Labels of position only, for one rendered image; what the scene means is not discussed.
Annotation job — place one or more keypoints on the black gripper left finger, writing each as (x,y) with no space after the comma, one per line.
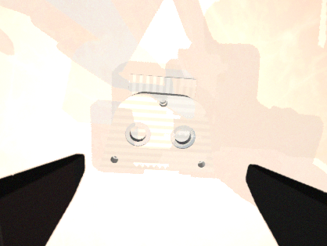
(32,202)

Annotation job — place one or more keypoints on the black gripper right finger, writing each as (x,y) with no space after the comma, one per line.
(294,212)

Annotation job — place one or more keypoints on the pale grey metal plate with two holes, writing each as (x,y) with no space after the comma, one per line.
(159,150)

